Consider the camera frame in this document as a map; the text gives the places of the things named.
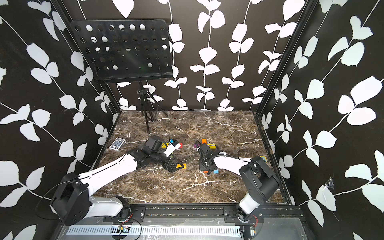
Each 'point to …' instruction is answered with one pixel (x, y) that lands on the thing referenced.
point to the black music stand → (125, 51)
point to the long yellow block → (179, 165)
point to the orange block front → (206, 171)
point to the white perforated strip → (157, 230)
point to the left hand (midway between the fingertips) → (179, 159)
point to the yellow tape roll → (262, 156)
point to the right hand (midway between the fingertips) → (202, 164)
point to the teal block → (171, 141)
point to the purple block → (195, 146)
